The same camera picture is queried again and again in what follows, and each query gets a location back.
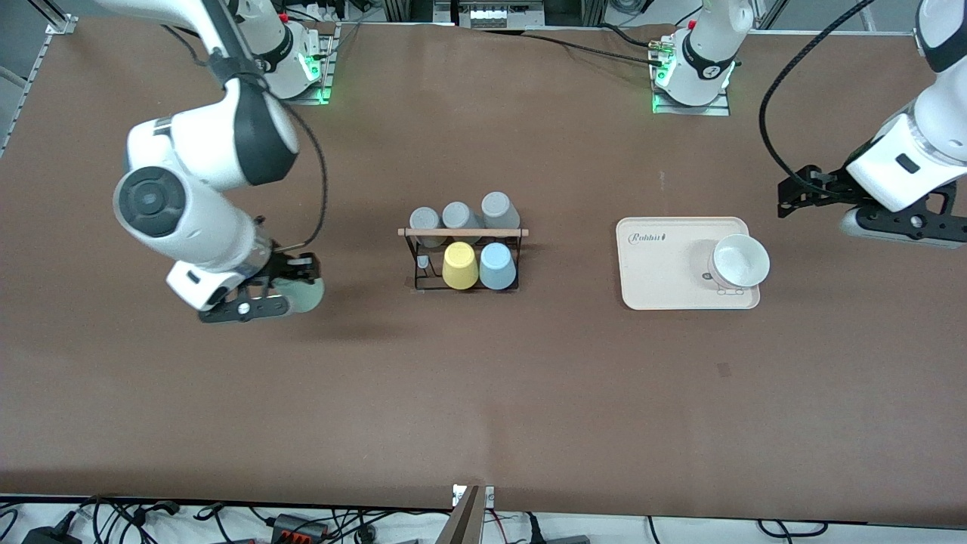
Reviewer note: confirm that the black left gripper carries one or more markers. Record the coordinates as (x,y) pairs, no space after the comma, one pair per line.
(829,186)

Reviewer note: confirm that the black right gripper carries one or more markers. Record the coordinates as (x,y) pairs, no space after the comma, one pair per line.
(281,267)

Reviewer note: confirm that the pale green plastic cup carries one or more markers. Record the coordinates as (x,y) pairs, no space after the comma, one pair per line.
(306,297)

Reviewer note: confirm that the light blue plastic cup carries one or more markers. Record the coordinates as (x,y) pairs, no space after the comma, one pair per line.
(497,266)

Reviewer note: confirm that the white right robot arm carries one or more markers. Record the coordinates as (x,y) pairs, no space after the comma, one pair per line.
(196,136)

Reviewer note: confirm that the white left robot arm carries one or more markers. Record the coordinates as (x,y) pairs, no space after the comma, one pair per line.
(906,166)

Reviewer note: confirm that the white bowl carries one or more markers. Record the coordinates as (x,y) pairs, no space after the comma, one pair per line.
(740,261)

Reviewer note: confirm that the grey plastic cup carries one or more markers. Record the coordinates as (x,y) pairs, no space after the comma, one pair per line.
(425,220)
(457,214)
(498,207)

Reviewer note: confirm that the yellow plastic cup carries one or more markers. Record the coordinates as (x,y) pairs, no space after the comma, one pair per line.
(460,266)

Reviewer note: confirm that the beige rabbit print tray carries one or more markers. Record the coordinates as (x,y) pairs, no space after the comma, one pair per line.
(657,272)

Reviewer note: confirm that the white power strip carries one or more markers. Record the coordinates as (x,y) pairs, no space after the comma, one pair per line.
(313,11)

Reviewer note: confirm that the orange black connector block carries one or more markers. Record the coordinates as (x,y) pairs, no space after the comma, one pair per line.
(298,529)

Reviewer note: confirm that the black power adapter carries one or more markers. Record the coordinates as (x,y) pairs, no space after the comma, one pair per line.
(53,536)

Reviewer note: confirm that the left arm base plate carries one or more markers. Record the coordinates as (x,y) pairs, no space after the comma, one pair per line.
(691,110)

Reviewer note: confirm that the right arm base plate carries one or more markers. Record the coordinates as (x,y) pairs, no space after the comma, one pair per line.
(326,60)

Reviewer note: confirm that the white mount bracket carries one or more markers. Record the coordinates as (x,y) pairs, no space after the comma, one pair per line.
(488,496)

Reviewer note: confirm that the grey camera mount bar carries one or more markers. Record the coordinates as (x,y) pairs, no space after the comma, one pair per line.
(462,523)

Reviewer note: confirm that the aluminium table edge rail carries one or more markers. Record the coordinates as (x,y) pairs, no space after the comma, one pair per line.
(59,26)

